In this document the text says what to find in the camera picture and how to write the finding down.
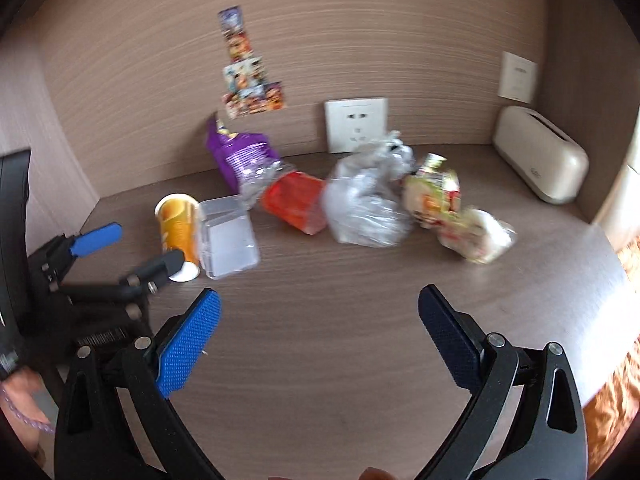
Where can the clear plastic box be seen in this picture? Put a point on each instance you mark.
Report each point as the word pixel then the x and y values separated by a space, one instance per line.
pixel 230 245

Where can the yellow paper cup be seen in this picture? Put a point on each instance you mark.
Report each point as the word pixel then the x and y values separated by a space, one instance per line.
pixel 177 225

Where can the green red noodle packet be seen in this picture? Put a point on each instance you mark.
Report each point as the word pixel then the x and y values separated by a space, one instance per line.
pixel 432 200

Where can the large white wall socket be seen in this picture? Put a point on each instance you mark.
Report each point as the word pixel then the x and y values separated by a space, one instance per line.
pixel 350 120

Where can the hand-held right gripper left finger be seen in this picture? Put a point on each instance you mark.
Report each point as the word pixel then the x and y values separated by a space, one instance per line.
pixel 190 340

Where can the small white wall socket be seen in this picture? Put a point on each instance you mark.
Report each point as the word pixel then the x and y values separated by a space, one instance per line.
pixel 517 77

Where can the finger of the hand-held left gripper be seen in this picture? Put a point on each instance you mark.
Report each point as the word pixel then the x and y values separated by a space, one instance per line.
pixel 162 264
pixel 97 238

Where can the clear plastic bottle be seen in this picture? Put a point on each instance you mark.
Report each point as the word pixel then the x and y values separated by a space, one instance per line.
pixel 262 180

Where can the person's right hand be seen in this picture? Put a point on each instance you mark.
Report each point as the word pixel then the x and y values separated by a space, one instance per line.
pixel 375 475

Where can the purple snack bag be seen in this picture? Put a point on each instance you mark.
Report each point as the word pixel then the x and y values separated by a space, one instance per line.
pixel 230 150

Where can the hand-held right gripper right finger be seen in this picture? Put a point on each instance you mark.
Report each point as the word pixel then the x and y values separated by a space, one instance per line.
pixel 450 340

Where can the person's left forearm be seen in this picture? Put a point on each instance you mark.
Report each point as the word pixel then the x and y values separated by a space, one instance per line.
pixel 20 395

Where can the red plastic cup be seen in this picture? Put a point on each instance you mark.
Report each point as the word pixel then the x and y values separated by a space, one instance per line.
pixel 295 202

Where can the wooden cabinet side panel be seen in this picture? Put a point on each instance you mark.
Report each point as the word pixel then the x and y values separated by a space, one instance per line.
pixel 575 35

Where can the clear plastic bag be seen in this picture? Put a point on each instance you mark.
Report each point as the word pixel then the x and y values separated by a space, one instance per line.
pixel 360 205

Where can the white food packet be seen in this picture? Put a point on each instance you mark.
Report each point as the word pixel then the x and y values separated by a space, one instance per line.
pixel 480 237

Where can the bed with orange sheet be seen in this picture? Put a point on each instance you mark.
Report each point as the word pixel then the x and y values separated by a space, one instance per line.
pixel 610 410

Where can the beige tissue box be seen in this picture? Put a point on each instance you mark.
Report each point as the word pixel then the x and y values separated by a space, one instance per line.
pixel 540 160

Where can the strip of picture stickers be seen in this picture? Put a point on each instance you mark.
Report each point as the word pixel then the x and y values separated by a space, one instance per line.
pixel 245 75

